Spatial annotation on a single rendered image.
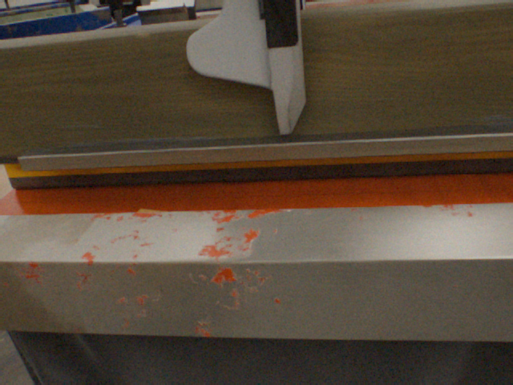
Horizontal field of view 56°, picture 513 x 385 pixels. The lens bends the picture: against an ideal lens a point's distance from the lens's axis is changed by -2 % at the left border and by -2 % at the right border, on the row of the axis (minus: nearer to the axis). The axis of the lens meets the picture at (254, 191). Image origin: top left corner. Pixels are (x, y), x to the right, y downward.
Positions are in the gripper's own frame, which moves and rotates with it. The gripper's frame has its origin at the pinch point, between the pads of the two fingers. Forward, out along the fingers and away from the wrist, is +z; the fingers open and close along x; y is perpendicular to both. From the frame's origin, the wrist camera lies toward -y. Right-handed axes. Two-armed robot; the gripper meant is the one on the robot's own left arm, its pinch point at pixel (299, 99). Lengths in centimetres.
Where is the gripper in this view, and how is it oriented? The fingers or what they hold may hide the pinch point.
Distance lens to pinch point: 29.1
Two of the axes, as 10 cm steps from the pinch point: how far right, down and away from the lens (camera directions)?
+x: -1.4, 4.6, -8.8
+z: 1.1, 8.9, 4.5
